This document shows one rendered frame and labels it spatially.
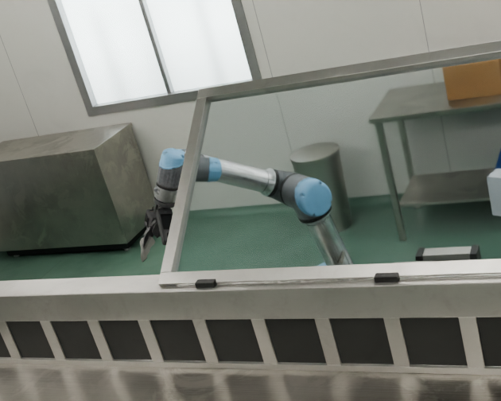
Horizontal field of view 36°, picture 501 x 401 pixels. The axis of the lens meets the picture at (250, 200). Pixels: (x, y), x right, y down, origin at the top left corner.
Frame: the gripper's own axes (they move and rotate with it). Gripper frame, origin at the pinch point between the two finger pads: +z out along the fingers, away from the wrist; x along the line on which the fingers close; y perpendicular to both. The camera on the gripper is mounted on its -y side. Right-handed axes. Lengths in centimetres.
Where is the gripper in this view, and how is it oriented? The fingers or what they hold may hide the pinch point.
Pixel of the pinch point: (157, 259)
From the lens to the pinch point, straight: 244.6
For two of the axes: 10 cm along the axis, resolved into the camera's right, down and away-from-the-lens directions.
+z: -2.1, 8.9, 3.9
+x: -8.9, -0.1, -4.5
